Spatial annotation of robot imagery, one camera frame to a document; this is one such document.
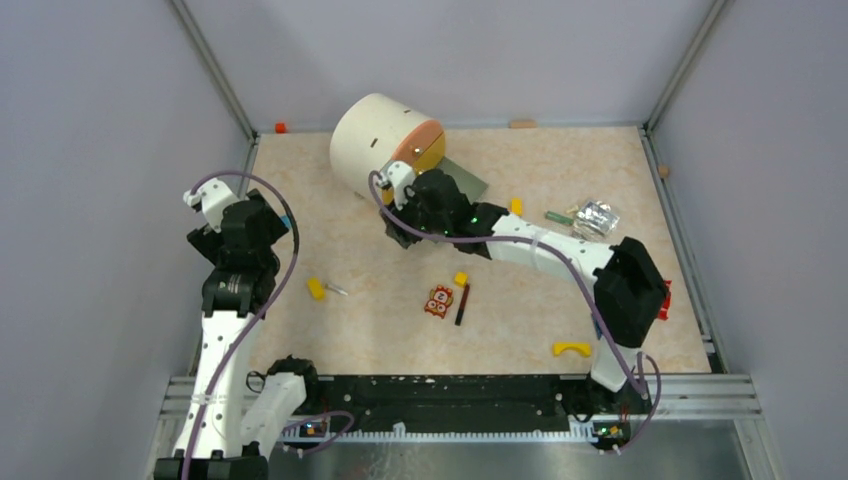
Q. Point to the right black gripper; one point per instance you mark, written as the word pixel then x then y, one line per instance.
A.
pixel 404 236

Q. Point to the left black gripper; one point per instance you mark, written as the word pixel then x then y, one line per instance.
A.
pixel 210 242

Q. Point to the cream round drawer organizer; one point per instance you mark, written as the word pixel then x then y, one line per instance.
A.
pixel 377 130

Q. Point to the white glue tube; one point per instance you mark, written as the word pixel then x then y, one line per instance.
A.
pixel 336 289

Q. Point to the dark red lip gloss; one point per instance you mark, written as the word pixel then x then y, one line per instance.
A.
pixel 462 305

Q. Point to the clear plastic wrapper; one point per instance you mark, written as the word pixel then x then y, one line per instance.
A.
pixel 594 220

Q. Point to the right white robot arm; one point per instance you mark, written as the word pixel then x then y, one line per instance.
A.
pixel 620 283

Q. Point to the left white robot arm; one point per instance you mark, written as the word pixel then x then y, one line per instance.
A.
pixel 222 438

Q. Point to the small yellow cube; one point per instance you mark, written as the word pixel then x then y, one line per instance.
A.
pixel 461 279

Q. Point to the yellow rectangular block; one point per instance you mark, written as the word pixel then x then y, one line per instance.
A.
pixel 516 206

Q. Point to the yellow wedge block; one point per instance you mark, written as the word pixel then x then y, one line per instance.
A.
pixel 316 288

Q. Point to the red owl number toy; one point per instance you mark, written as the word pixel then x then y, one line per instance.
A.
pixel 439 301

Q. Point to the yellow arch block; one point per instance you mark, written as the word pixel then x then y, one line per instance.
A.
pixel 584 350

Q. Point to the red horseshoe toy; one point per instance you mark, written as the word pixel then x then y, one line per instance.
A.
pixel 664 310

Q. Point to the wooden peg at wall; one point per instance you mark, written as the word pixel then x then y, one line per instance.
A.
pixel 522 124

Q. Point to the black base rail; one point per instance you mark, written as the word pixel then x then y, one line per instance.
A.
pixel 469 403

